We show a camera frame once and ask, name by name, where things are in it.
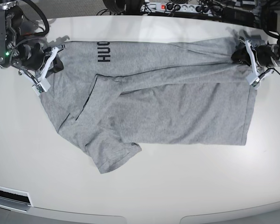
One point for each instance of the white slotted bracket table edge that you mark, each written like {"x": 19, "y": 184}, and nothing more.
{"x": 13, "y": 199}

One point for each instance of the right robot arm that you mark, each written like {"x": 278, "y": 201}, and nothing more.
{"x": 11, "y": 35}

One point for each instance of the black box background right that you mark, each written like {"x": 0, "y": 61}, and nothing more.
{"x": 239, "y": 17}

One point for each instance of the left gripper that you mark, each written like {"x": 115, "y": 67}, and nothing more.
{"x": 265, "y": 54}

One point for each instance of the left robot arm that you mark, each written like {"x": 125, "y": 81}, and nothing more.
{"x": 266, "y": 22}

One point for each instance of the white power strip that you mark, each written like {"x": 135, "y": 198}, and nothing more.
{"x": 209, "y": 8}

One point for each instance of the grey t-shirt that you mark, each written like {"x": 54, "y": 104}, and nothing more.
{"x": 113, "y": 96}

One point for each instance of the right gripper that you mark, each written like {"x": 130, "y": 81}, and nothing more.
{"x": 32, "y": 56}

